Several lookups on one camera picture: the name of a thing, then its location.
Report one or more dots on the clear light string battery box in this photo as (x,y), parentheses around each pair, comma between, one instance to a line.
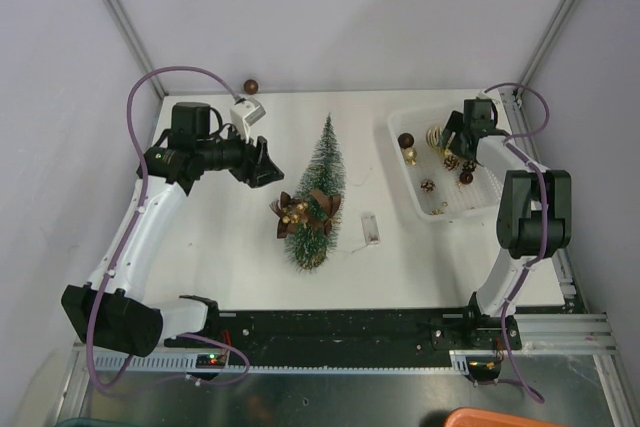
(370,229)

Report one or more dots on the right aluminium frame post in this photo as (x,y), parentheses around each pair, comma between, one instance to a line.
(551,34)

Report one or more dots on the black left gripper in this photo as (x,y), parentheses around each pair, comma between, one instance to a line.
(264,170)

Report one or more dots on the pine cone ornament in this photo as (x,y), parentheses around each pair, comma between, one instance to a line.
(427,185)
(451,162)

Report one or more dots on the aluminium frame post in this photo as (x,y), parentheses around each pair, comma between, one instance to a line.
(129,34)
(551,34)

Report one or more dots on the small gold glitter bauble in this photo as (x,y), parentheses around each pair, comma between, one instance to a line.
(410,155)

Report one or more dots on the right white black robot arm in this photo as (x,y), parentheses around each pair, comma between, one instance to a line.
(534,214)

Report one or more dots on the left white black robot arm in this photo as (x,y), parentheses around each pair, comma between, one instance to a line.
(107,311)

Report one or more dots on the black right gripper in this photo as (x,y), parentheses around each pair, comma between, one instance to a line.
(453,126)

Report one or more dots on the brown ribbon bow ornaments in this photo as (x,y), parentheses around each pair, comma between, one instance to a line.
(318,213)

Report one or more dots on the left aluminium frame post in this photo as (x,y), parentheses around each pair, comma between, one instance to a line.
(129,34)

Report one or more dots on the small green bottlebrush christmas tree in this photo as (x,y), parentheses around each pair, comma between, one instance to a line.
(322,187)

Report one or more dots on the small dark brown bauble right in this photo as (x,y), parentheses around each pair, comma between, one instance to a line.
(466,177)

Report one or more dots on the dark brown bauble top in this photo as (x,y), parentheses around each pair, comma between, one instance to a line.
(405,140)

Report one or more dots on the white perforated plastic basket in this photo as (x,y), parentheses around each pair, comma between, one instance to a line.
(450,200)

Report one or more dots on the orange object bottom edge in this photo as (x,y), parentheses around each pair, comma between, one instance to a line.
(474,417)

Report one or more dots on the large gold striped bauble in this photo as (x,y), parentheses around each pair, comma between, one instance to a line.
(433,136)

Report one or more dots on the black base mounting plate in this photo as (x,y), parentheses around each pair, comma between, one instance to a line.
(346,334)

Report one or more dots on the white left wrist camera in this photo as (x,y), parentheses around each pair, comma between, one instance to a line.
(244,114)

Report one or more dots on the white slotted cable duct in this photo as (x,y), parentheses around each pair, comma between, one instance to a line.
(210,361)

